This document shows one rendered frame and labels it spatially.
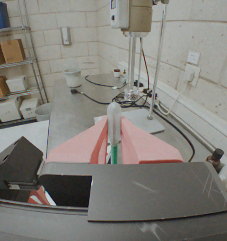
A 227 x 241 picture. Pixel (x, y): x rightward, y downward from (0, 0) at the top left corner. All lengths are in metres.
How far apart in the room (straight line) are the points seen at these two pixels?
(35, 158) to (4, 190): 0.07
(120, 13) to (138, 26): 0.07
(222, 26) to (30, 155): 0.67
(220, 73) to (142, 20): 0.36
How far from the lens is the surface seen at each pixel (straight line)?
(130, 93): 0.55
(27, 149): 0.19
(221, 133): 0.62
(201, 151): 0.63
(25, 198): 0.25
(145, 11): 0.50
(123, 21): 0.48
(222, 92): 0.64
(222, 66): 0.64
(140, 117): 0.70
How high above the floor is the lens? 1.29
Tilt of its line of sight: 36 degrees down
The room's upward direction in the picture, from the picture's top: straight up
